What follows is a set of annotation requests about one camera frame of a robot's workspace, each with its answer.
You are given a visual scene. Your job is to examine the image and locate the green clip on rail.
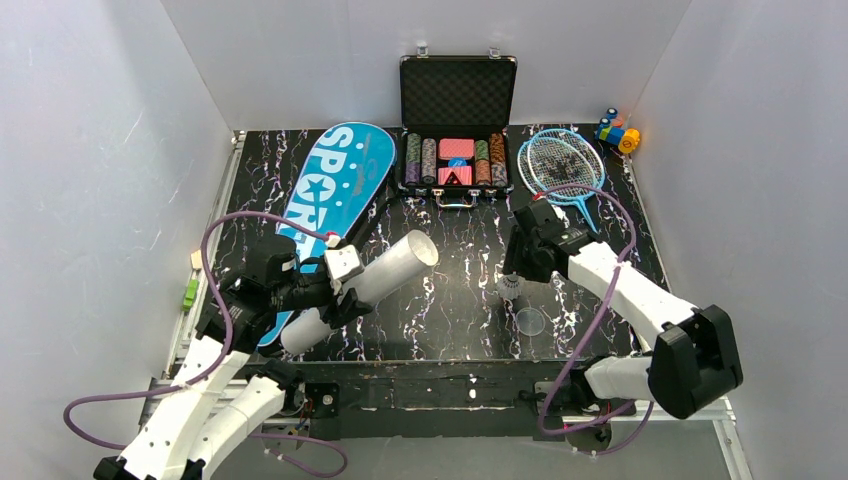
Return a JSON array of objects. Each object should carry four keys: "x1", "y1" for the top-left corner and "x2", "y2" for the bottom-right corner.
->
[{"x1": 181, "y1": 278, "x2": 199, "y2": 312}]

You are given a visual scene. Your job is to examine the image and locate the colourful toy block train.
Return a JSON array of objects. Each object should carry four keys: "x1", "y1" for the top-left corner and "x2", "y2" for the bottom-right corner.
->
[{"x1": 594, "y1": 107, "x2": 641, "y2": 154}]

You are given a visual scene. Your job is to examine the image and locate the blue racket cover bag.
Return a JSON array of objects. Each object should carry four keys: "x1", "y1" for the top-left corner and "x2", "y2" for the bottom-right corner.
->
[{"x1": 258, "y1": 122, "x2": 397, "y2": 353}]

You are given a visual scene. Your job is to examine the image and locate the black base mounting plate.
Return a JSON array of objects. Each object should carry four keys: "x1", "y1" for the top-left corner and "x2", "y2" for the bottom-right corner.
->
[{"x1": 225, "y1": 357, "x2": 670, "y2": 444}]

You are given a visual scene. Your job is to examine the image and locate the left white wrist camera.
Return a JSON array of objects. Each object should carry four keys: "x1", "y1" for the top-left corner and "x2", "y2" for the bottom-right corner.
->
[{"x1": 323, "y1": 233, "x2": 365, "y2": 294}]

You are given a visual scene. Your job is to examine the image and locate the black poker chip case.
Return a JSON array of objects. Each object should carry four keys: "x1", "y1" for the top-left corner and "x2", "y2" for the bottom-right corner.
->
[{"x1": 396, "y1": 53, "x2": 518, "y2": 209}]

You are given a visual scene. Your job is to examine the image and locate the white shuttlecock tube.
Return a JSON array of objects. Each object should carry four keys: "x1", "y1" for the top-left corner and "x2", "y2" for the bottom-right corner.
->
[{"x1": 280, "y1": 230, "x2": 439, "y2": 355}]

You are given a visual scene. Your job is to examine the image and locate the clear plastic tube lid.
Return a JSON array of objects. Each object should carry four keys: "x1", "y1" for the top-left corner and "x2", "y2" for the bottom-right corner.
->
[{"x1": 515, "y1": 307, "x2": 546, "y2": 337}]

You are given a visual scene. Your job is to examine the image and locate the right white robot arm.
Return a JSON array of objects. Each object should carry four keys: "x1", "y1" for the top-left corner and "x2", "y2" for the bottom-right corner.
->
[{"x1": 501, "y1": 199, "x2": 744, "y2": 419}]

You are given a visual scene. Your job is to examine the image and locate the white shuttlecock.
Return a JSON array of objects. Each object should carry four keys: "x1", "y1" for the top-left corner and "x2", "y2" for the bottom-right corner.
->
[{"x1": 496, "y1": 274, "x2": 525, "y2": 301}]

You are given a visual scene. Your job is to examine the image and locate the blue badminton racket upper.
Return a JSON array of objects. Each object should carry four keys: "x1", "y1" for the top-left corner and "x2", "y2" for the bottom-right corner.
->
[{"x1": 517, "y1": 136, "x2": 614, "y2": 258}]

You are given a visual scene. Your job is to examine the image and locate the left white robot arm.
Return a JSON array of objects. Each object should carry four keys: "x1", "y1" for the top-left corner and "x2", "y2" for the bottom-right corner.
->
[{"x1": 93, "y1": 236, "x2": 370, "y2": 479}]

